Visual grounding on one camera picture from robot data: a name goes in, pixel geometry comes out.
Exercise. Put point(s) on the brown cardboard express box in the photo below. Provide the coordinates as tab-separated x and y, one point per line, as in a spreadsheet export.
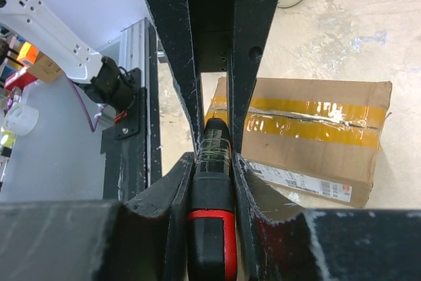
319	137

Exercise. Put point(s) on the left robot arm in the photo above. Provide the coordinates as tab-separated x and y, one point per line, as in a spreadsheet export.
96	74

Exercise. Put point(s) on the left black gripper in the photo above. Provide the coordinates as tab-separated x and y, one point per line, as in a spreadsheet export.
208	34

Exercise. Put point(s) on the red black utility knife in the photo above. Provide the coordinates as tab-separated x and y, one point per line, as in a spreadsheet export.
211	236

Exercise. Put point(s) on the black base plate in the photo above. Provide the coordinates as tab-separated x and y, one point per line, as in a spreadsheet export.
133	163

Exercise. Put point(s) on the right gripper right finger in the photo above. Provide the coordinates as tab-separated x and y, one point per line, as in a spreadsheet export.
271	227

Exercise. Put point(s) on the aluminium rail frame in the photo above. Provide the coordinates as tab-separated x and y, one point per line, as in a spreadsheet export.
129	51

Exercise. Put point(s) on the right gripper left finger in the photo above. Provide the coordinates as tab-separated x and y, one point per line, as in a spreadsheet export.
158	233

